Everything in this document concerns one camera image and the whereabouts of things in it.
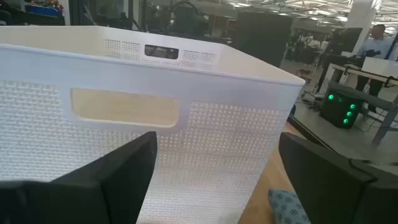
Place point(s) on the wooden top desk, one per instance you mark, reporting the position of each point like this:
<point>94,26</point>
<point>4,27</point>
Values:
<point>367,74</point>

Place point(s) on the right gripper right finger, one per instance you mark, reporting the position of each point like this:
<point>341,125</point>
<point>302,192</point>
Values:
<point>326,186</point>

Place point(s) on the black computer tower green lights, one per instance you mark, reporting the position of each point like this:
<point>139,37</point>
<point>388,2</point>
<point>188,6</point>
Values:
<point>335,112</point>

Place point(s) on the grey metal desk frame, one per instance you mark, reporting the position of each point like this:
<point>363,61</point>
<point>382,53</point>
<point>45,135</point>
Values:
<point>382,104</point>

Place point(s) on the white panel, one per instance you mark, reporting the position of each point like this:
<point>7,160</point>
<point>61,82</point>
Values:
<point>379,67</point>

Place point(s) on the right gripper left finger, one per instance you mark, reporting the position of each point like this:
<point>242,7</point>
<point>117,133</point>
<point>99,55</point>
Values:
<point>118,180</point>

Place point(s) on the black computer monitor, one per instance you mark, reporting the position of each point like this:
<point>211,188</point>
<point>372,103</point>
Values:
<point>348,40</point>

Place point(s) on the black tall cabinet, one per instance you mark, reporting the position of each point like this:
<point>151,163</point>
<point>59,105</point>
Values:
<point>261,37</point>

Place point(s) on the blue patterned cloth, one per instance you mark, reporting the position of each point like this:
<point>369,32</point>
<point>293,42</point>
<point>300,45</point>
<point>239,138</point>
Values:
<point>286,208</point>

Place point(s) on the black aluminium table frame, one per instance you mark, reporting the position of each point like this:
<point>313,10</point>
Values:
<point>306,132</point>

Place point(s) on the blue box with flowers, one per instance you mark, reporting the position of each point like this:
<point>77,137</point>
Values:
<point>46,9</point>

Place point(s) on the white woven plastic basket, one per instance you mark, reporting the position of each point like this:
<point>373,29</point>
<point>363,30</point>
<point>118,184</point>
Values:
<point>217,93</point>

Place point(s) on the person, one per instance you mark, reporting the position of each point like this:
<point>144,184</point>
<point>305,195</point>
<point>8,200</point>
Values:
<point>377,46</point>

